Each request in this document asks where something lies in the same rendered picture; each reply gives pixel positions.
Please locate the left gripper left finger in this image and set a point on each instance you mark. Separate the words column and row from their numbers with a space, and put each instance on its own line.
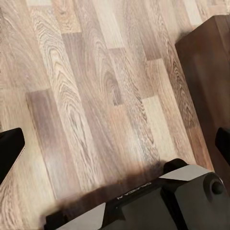
column 11, row 144

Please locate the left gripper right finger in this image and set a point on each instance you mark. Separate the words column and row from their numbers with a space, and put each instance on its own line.
column 222, row 142

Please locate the bed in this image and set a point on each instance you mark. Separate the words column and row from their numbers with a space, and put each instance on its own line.
column 204, row 55

